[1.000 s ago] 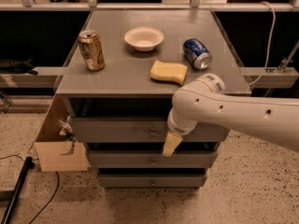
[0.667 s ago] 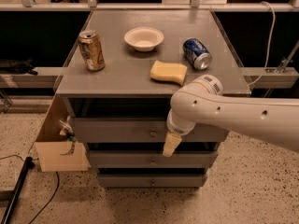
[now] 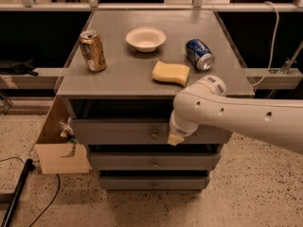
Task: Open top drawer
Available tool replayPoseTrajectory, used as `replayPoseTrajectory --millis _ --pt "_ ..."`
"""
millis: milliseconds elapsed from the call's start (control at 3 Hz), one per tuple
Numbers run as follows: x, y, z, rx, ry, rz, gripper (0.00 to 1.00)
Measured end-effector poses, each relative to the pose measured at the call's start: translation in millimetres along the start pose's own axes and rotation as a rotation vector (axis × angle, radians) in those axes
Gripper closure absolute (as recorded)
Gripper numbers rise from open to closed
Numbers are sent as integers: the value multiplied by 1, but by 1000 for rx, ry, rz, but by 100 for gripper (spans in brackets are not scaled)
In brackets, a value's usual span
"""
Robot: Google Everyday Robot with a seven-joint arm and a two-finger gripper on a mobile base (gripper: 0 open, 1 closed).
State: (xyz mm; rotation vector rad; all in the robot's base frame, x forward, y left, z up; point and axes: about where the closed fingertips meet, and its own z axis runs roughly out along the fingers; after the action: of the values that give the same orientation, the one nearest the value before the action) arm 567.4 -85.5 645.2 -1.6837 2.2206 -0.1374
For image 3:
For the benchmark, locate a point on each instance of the grey middle drawer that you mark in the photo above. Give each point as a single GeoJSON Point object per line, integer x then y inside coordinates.
{"type": "Point", "coordinates": [154, 161]}

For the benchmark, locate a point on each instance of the gold soda can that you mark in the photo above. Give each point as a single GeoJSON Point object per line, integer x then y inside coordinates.
{"type": "Point", "coordinates": [92, 50]}

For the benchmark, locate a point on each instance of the black object on shelf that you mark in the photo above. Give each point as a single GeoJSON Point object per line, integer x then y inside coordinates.
{"type": "Point", "coordinates": [17, 68]}

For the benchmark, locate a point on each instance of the white bowl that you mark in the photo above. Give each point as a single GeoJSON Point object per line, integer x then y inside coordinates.
{"type": "Point", "coordinates": [146, 39]}

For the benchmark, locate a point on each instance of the crumpled trash in box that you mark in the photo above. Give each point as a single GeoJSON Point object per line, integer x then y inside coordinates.
{"type": "Point", "coordinates": [68, 133]}

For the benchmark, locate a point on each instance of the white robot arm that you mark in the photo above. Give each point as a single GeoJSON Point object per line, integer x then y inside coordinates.
{"type": "Point", "coordinates": [277, 122]}

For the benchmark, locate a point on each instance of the yellow sponge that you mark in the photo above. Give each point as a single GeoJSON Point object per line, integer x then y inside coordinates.
{"type": "Point", "coordinates": [170, 72]}

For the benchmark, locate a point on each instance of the cardboard box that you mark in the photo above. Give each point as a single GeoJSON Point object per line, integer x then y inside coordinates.
{"type": "Point", "coordinates": [51, 147]}

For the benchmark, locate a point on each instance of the grey drawer cabinet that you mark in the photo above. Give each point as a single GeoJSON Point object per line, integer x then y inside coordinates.
{"type": "Point", "coordinates": [125, 89]}

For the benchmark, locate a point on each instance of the grey drawer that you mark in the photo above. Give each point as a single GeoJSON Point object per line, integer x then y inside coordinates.
{"type": "Point", "coordinates": [154, 161]}
{"type": "Point", "coordinates": [139, 132]}
{"type": "Point", "coordinates": [154, 183]}

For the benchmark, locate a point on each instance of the black metal bar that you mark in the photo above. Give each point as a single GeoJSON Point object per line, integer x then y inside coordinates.
{"type": "Point", "coordinates": [12, 198]}

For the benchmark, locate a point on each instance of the blue soda can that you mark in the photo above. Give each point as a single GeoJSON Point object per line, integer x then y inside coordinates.
{"type": "Point", "coordinates": [199, 54]}

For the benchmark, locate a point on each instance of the metal railing frame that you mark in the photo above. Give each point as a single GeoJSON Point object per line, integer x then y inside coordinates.
{"type": "Point", "coordinates": [217, 5]}

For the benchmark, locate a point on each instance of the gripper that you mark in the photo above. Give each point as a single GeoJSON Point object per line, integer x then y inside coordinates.
{"type": "Point", "coordinates": [184, 130]}

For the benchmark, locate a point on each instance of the grey bottom drawer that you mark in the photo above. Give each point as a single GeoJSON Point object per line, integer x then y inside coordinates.
{"type": "Point", "coordinates": [154, 183]}

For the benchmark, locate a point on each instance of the grey top drawer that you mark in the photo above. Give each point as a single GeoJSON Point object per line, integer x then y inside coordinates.
{"type": "Point", "coordinates": [139, 132]}

